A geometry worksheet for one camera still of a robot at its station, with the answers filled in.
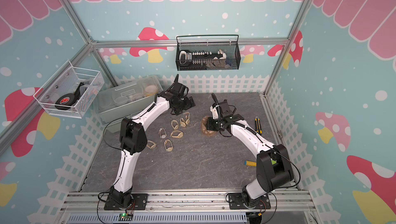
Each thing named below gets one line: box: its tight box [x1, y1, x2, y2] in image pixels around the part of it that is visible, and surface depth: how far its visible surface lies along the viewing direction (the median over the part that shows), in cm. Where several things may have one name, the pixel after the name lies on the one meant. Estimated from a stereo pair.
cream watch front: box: [158, 127, 168, 139], surface depth 98 cm
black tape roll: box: [54, 87, 81, 111], surface depth 71 cm
